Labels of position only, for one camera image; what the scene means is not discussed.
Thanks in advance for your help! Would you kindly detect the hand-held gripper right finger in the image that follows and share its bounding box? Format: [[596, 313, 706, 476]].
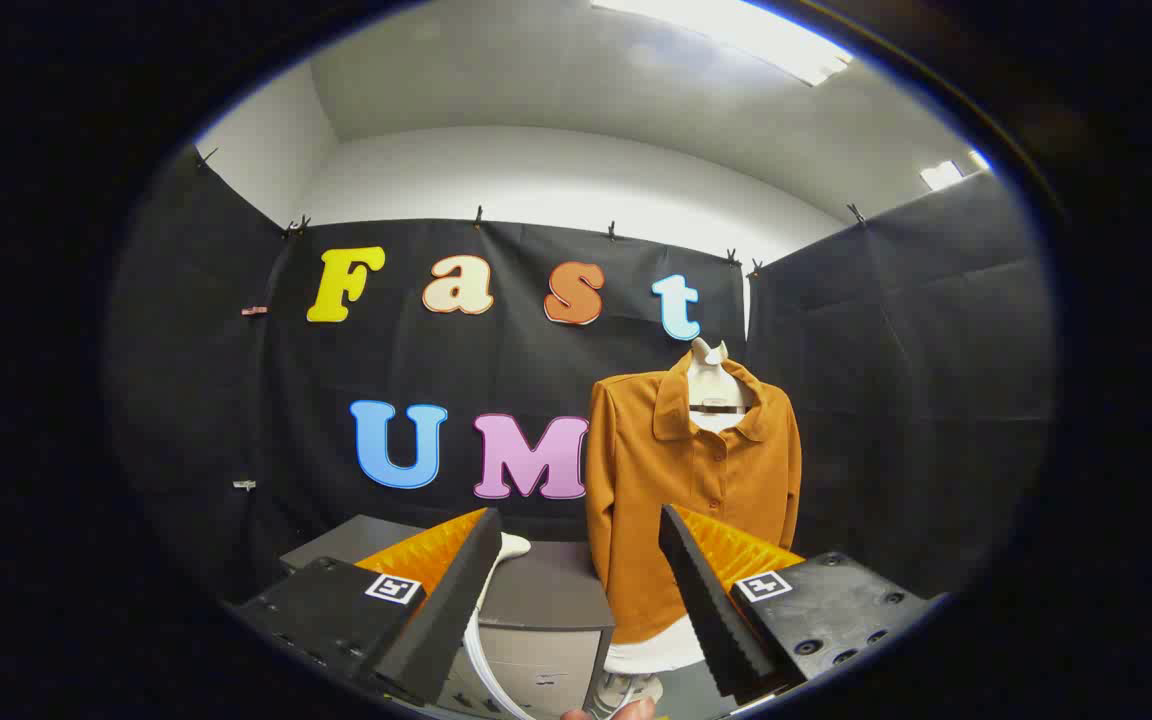
[[658, 504, 937, 701]]

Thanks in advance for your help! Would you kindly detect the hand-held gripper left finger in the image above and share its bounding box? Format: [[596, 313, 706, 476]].
[[236, 507, 504, 707]]

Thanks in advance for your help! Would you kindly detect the ribbed white steamer hose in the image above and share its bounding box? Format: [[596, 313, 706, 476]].
[[463, 598, 539, 720]]

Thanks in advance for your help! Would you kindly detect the orange button shirt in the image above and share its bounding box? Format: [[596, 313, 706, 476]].
[[586, 352, 803, 646]]

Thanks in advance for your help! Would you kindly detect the grey cabinet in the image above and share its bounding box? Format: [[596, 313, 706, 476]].
[[281, 515, 617, 717]]

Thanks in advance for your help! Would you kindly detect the white mannequin torso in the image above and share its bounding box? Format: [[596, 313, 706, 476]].
[[604, 338, 763, 676]]

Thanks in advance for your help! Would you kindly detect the row of black clips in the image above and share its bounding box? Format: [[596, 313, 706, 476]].
[[194, 145, 867, 278]]

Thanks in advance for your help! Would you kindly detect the small ceiling light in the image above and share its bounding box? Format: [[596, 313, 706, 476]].
[[920, 150, 993, 192]]

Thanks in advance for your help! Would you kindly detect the long ceiling light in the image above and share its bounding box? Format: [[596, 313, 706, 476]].
[[591, 0, 854, 87]]

